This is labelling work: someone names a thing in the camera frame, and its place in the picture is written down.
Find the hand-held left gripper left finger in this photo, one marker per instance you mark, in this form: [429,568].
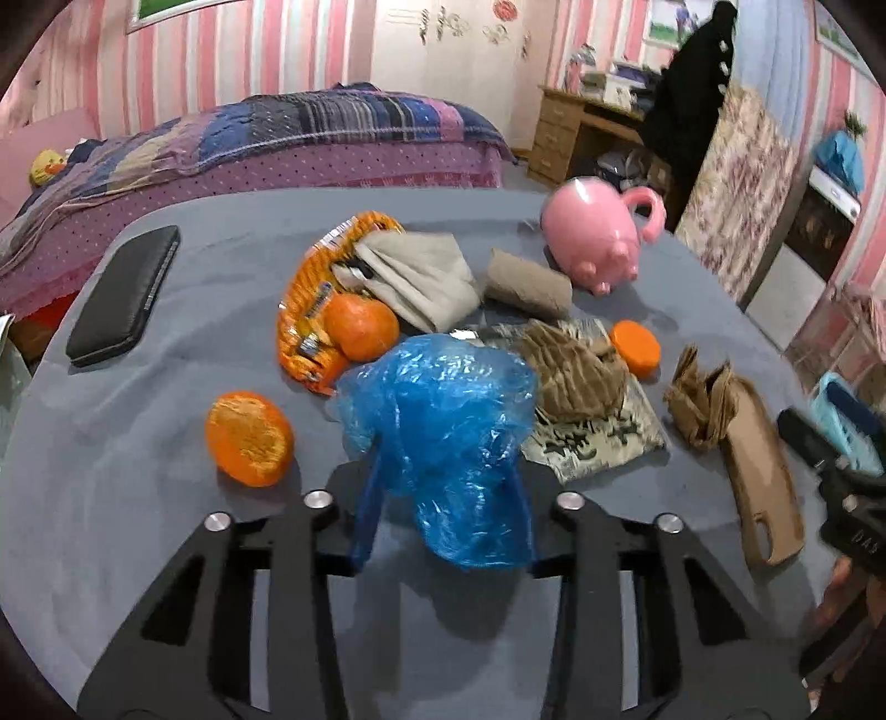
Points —
[325,547]

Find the beige rolled cloth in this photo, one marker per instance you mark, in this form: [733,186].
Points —
[526,282]

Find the blue cloth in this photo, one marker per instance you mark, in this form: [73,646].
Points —
[841,156]

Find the striped quilt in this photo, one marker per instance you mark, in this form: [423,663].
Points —
[277,128]

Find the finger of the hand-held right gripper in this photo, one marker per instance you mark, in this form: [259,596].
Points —
[855,415]
[806,436]

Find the small framed picture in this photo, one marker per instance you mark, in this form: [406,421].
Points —
[668,24]

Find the half orange peel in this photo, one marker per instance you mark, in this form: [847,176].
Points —
[249,439]

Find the yellow duck plush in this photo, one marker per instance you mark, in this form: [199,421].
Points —
[47,168]

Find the blue plastic bag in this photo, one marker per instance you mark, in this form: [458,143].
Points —
[450,429]

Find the black and white patterned packet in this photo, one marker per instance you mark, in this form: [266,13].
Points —
[588,436]

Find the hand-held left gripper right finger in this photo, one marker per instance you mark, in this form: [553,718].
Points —
[588,540]

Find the framed landscape picture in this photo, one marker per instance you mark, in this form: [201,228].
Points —
[163,12]

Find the light blue basket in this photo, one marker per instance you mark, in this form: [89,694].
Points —
[827,401]

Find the pink pig mug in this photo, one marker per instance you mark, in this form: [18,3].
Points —
[588,228]

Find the wooden desk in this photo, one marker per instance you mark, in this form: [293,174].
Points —
[557,131]

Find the black case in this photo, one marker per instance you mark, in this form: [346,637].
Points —
[124,294]

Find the grey cloth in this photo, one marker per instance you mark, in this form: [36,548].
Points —
[415,273]

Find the brown corrugated paper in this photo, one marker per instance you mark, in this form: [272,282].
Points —
[574,374]

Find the whole orange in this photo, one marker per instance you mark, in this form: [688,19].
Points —
[360,327]

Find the bed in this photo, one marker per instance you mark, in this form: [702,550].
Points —
[387,169]

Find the white wardrobe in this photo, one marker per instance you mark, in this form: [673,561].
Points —
[457,76]

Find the orange snack packet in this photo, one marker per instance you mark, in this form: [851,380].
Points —
[304,325]

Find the person's right hand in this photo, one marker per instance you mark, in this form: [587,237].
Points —
[834,623]

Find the white box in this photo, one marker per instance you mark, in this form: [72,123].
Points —
[633,79]

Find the black coat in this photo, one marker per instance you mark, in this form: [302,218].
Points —
[692,111]

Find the pink headboard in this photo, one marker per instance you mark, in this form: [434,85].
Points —
[41,135]

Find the floral curtain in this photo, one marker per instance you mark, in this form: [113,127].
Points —
[747,187]

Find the brown cardboard piece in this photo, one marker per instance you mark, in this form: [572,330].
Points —
[758,464]

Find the small orange cap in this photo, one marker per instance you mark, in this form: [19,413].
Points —
[635,347]

